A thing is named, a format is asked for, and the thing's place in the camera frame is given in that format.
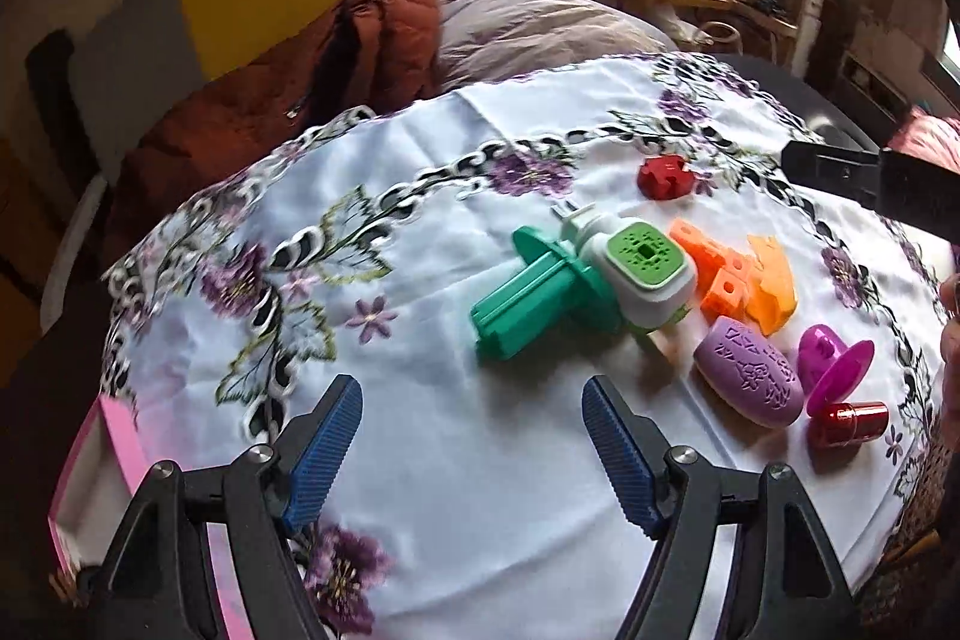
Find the brown quilted jacket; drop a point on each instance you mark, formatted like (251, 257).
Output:
(225, 138)

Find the red translucent cylinder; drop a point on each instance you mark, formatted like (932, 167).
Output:
(847, 424)

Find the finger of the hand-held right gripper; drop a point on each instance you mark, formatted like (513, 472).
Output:
(862, 175)

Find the yellow plastic mould piece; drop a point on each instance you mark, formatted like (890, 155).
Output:
(776, 295)

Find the red plastic connector piece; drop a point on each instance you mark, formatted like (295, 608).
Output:
(664, 179)

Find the pale pink duvet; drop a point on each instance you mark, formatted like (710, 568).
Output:
(540, 25)

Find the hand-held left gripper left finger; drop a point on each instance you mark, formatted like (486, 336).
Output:
(322, 452)

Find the person's right forearm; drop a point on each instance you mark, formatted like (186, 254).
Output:
(937, 497)

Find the orange plastic block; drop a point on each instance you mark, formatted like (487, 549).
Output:
(720, 295)

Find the purple egg-shaped pattern roller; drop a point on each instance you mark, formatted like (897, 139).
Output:
(750, 377)

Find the pink cardboard box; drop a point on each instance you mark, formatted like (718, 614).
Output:
(82, 505)

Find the green and white toy press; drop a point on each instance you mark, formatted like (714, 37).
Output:
(645, 257)

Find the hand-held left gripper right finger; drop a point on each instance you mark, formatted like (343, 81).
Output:
(619, 452)

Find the teal plastic plunger toy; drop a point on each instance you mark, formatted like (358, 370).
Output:
(525, 310)

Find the pink blanket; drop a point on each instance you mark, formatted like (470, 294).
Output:
(934, 141)

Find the white embroidered floral tablecloth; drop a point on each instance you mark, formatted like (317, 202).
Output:
(465, 475)

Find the magenta plastic stamp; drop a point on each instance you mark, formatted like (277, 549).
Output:
(825, 355)

